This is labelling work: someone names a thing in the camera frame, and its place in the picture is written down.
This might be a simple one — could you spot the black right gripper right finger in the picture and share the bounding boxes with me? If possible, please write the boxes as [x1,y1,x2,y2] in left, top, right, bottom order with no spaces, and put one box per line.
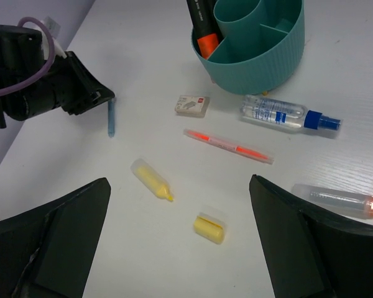
[249,175,373,297]

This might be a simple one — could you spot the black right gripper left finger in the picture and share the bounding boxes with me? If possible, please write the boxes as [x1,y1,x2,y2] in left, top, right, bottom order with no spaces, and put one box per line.
[0,178,111,297]

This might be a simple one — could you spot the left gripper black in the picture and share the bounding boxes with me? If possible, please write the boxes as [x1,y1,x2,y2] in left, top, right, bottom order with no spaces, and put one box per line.
[21,51,115,117]

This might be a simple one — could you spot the thin blue pen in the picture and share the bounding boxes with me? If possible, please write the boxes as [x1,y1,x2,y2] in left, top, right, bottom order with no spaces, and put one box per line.
[108,98,116,138]

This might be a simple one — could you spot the black orange highlighter marker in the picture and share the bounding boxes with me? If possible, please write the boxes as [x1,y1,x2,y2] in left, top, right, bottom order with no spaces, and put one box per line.
[186,0,223,60]

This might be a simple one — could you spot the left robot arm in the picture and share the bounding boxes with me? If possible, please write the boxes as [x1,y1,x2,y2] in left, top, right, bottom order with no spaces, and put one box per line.
[0,25,115,129]

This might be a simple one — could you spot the orange highlighter piece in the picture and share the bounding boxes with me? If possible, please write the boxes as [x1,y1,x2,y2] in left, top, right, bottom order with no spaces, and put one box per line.
[292,184,373,219]

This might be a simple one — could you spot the yellow highlighter cap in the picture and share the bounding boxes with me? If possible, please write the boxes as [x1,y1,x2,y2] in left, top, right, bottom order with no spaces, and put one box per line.
[193,205,228,245]

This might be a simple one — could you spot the white eraser in sleeve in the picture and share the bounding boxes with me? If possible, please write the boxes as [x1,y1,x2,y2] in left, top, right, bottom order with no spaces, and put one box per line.
[175,95,210,118]

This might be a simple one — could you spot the yellow highlighter body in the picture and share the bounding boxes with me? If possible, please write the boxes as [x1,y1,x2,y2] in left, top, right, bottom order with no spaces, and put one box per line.
[131,158,173,202]

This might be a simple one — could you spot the clear spray bottle blue cap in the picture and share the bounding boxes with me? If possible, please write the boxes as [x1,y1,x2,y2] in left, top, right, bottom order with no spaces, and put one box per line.
[240,95,343,133]

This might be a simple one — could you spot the teal round compartment organizer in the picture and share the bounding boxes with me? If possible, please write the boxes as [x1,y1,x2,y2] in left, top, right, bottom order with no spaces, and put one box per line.
[191,1,305,95]

